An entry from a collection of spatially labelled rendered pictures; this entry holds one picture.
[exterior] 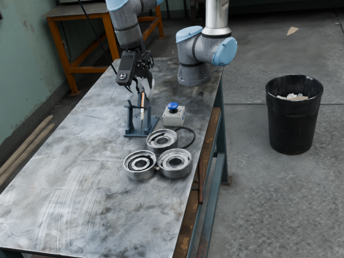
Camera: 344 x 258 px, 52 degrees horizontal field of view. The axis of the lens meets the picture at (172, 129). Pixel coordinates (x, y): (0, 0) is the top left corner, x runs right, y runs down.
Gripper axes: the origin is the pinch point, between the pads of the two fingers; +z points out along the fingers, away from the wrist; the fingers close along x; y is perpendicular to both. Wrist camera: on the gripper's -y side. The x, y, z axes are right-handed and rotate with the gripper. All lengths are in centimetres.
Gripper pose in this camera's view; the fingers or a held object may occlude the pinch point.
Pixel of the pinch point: (143, 98)
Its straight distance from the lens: 119.8
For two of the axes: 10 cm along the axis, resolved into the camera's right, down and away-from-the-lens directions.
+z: 2.0, 7.9, 5.7
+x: -9.3, -0.3, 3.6
